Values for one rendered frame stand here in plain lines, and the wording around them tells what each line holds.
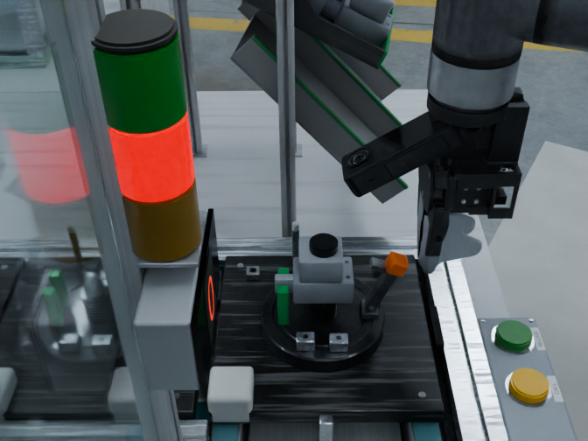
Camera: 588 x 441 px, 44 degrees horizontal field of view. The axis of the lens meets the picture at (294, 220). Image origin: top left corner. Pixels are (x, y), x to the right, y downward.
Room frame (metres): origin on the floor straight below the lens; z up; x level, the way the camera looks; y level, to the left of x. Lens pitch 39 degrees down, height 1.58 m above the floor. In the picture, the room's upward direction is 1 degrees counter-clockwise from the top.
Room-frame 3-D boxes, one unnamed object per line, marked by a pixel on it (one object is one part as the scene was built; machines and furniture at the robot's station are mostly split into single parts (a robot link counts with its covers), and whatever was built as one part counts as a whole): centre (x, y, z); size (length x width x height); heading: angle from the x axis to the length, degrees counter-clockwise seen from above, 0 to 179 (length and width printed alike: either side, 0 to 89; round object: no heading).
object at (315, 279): (0.57, -0.02, 1.06); 0.08 x 0.04 x 0.07; 89
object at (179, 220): (0.38, 0.09, 1.28); 0.05 x 0.05 x 0.05
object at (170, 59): (0.38, 0.09, 1.38); 0.05 x 0.05 x 0.05
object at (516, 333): (0.55, -0.25, 0.96); 0.04 x 0.04 x 0.02
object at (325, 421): (0.45, -0.03, 0.95); 0.01 x 0.01 x 0.04; 89
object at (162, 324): (0.38, 0.09, 1.29); 0.12 x 0.05 x 0.25; 179
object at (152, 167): (0.38, 0.09, 1.33); 0.05 x 0.05 x 0.05
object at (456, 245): (0.55, -0.16, 1.10); 0.06 x 0.03 x 0.09; 89
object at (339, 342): (0.52, -0.05, 1.00); 0.02 x 0.01 x 0.02; 89
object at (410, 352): (0.57, -0.03, 0.96); 0.24 x 0.24 x 0.02; 89
